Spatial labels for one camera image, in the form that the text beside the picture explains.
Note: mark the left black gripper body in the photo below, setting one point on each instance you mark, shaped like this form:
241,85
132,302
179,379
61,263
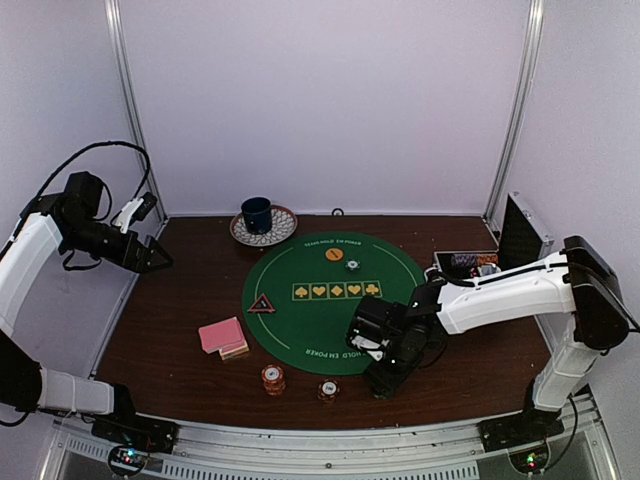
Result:
118,254

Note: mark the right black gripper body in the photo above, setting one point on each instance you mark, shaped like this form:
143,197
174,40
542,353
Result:
405,362

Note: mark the black red hundred chip stack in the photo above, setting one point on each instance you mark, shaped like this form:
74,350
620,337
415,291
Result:
328,391

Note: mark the green twenty chips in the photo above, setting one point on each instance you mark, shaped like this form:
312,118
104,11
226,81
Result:
352,265

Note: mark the orange big blind button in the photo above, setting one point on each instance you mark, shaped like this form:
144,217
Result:
334,254

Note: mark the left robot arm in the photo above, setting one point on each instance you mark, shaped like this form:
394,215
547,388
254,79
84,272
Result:
66,223

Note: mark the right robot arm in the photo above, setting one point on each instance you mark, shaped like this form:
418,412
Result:
575,280

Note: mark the red-backed card deck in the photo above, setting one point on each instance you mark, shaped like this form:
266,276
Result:
221,335

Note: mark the dark blue mug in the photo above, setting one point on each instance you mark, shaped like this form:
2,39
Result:
256,212

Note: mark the card box under deck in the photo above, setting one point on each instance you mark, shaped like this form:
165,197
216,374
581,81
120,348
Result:
233,351

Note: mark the round green poker mat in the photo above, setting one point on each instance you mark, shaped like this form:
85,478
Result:
315,299

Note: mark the patterned ceramic saucer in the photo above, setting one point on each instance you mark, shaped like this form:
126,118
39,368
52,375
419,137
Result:
284,224

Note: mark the red five chip stack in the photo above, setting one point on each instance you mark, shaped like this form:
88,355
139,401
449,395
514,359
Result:
273,380

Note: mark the aluminium poker chip case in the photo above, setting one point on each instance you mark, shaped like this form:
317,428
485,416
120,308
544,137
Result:
522,240

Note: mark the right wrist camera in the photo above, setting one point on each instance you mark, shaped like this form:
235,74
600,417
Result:
373,325

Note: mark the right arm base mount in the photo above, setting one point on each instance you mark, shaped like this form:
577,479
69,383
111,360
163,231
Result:
514,431

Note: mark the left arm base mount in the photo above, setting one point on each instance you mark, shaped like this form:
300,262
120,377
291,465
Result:
145,434

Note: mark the left aluminium frame post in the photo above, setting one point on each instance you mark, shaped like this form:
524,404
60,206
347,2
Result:
116,33

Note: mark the aluminium frame post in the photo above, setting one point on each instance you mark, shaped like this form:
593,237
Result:
116,33
528,64

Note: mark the right aluminium frame post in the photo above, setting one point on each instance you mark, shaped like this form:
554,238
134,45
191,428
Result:
528,64

